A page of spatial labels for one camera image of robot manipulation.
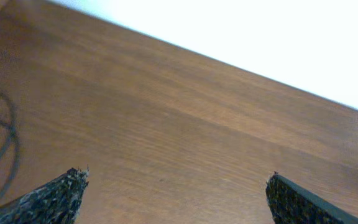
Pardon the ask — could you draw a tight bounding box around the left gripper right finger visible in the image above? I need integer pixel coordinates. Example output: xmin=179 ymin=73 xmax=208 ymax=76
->
xmin=265 ymin=172 xmax=358 ymax=224

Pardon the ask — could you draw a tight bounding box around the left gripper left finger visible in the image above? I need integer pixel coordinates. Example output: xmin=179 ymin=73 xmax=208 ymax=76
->
xmin=0 ymin=168 xmax=90 ymax=224

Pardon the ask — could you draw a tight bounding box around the separated black usb cable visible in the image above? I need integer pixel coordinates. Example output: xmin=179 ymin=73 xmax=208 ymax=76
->
xmin=0 ymin=90 xmax=21 ymax=212

